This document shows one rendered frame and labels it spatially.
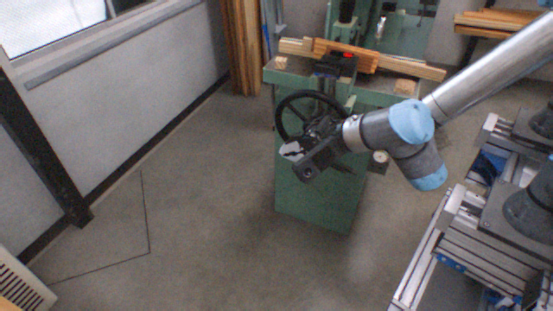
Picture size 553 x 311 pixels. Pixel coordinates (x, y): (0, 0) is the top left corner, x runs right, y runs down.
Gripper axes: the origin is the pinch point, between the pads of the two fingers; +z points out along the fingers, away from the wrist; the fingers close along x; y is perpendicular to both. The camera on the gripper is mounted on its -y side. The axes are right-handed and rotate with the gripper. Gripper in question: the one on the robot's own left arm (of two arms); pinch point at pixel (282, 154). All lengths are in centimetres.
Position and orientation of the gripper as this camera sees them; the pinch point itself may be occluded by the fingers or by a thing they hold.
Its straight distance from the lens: 78.8
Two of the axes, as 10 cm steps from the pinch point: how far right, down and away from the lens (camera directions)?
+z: -6.4, 1.3, 7.6
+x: -5.6, -7.5, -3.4
